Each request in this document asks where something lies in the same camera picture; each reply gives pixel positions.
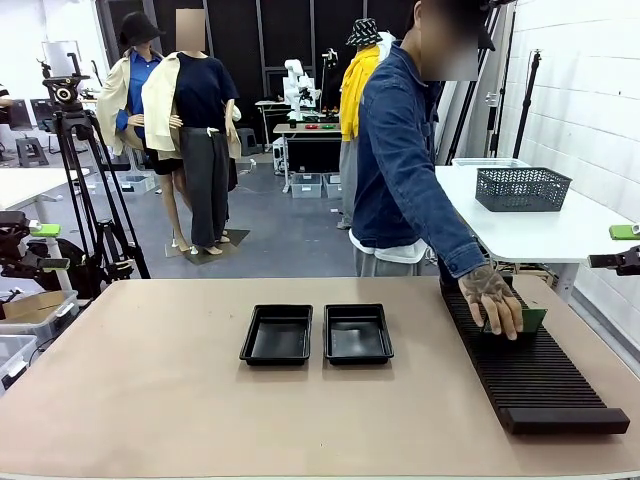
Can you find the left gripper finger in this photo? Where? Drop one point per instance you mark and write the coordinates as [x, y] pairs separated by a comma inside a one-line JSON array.
[[45, 230], [30, 265]]

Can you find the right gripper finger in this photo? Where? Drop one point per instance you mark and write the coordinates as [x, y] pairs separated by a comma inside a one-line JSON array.
[[615, 261], [622, 232]]

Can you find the green circuit board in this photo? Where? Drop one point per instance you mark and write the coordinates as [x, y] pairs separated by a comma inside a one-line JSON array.
[[534, 320]]

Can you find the black ESD tray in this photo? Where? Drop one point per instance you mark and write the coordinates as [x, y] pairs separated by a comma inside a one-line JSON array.
[[277, 336], [357, 334]]

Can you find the denim-sleeved right forearm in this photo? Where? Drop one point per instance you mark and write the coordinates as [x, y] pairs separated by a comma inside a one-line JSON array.
[[460, 240]]

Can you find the tattooed right hand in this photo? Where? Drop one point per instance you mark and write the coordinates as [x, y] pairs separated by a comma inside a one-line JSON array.
[[492, 295]]

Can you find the brown cardboard box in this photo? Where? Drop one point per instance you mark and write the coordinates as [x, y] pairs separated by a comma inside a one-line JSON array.
[[32, 304]]

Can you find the white rectangular table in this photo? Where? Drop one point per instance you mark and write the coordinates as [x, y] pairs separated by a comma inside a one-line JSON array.
[[30, 187]]

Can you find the clear plastic storage box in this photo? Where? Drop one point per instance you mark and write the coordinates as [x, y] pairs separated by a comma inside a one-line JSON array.
[[45, 322], [15, 355], [140, 185]]

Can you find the grey step stool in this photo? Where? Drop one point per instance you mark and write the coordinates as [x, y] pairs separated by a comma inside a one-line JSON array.
[[31, 152], [247, 141]]

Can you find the white table with rounded corners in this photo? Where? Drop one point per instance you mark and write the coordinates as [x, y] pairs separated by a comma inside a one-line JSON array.
[[525, 235]]

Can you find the grey plastic basket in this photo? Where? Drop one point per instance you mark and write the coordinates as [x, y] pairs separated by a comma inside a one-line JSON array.
[[522, 190]]

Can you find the black slotted board rack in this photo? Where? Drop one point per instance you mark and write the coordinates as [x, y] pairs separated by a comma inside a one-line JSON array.
[[535, 375]]

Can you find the mannequin with black hat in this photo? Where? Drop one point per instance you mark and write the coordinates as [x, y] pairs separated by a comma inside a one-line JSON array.
[[112, 100]]

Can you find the clear plastic bin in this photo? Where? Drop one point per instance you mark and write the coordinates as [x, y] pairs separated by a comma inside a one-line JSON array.
[[490, 162]]

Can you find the dark square mannequin base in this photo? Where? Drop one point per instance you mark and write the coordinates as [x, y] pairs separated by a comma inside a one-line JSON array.
[[235, 239]]

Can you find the black leaning light stand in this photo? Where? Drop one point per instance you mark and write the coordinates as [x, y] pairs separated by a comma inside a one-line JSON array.
[[463, 125]]

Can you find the mannequin with navy shirt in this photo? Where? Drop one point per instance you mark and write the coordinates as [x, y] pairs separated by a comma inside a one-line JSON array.
[[205, 90]]

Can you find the person in denim jacket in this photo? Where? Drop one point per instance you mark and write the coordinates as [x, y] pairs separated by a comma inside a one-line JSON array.
[[395, 150]]

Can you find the white computer tower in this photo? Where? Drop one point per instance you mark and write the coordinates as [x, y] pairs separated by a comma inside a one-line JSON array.
[[278, 157]]

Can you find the white background desk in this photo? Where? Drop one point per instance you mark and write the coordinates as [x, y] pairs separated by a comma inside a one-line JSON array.
[[270, 106]]

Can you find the grey storage bin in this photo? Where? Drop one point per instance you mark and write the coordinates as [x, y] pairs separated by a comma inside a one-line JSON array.
[[332, 186], [306, 186]]

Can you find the wood-top background table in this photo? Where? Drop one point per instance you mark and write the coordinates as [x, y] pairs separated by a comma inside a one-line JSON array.
[[305, 128]]

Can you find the black cabinet under table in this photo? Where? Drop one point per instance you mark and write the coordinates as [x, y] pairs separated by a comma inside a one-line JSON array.
[[315, 155]]

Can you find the small white background robot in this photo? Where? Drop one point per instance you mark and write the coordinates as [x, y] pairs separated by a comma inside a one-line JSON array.
[[295, 85]]

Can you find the mannequin with yellow hoodie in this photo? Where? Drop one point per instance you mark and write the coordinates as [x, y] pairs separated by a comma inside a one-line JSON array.
[[352, 100]]

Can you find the black camera tripod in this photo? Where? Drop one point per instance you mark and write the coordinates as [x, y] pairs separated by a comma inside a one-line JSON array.
[[67, 95]]

